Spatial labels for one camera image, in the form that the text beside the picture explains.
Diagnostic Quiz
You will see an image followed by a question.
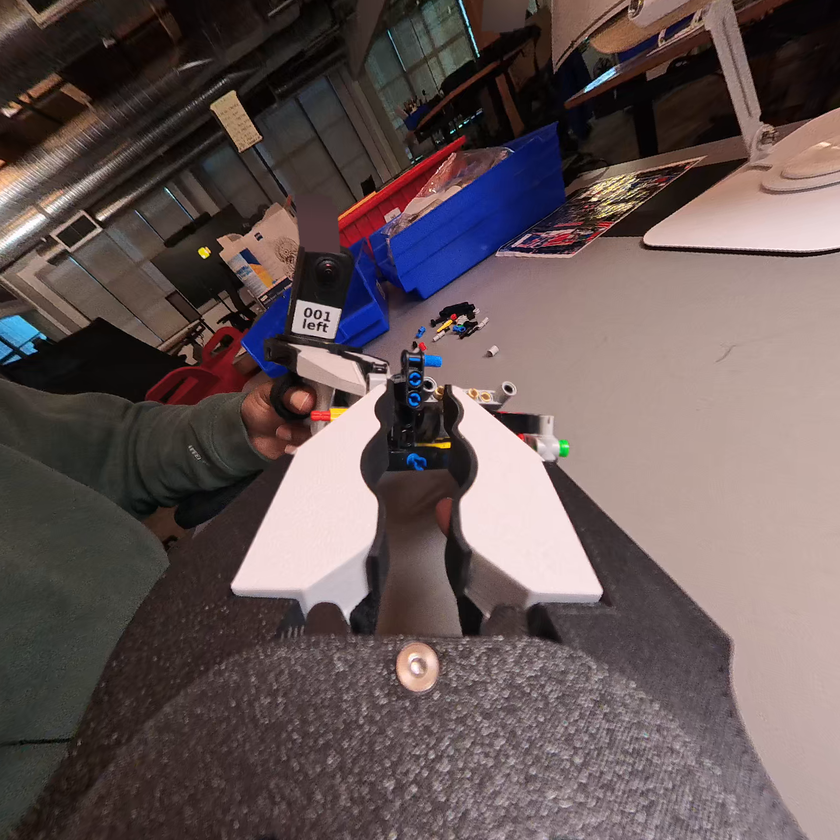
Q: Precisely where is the red plastic container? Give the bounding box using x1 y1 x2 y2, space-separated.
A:
200 327 247 395
146 366 221 404

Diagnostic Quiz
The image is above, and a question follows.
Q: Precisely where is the red plastic bin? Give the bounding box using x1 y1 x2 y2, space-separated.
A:
338 136 468 247

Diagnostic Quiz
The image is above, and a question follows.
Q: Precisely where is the wooden desk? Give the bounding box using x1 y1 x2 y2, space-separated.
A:
564 0 788 110

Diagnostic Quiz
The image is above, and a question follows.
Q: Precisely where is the clear bag of lego parts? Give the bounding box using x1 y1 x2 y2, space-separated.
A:
387 147 514 227

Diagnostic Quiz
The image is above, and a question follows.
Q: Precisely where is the lego instruction booklet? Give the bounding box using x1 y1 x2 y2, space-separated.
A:
495 156 706 259

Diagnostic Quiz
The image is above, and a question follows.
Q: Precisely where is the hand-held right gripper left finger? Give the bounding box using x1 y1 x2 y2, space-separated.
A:
231 377 403 624

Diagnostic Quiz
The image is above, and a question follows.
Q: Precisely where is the printed cardboard box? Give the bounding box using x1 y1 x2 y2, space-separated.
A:
217 202 303 306

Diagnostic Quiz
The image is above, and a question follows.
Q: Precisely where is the small blue plastic bin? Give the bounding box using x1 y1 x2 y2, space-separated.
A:
241 239 389 378

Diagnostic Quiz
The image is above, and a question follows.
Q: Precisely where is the large blue plastic bin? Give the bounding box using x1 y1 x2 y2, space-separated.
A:
369 122 567 301

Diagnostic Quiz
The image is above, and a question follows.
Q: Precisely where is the person's left hand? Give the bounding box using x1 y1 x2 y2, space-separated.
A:
241 379 324 462

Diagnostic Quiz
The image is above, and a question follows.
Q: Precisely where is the pile of loose lego parts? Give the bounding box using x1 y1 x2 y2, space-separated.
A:
410 301 491 343

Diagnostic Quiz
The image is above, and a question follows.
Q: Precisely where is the person's green jacket torso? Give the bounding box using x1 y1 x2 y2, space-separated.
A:
0 446 172 840

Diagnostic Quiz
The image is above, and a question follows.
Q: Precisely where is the person's left forearm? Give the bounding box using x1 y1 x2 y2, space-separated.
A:
0 377 277 519

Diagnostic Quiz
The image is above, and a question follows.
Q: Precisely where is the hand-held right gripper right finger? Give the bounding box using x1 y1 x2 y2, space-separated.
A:
436 384 605 621

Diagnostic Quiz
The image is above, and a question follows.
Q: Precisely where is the partly built lego model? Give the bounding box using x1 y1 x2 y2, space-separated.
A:
310 341 571 473

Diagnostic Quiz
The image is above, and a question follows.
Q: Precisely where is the white lamp base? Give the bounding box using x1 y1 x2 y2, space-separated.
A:
642 0 840 255

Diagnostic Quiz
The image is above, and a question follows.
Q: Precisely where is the hanging paper sign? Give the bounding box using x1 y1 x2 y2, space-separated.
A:
210 91 263 153

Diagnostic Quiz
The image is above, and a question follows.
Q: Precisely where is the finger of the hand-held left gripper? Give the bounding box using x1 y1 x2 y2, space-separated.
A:
295 346 374 399

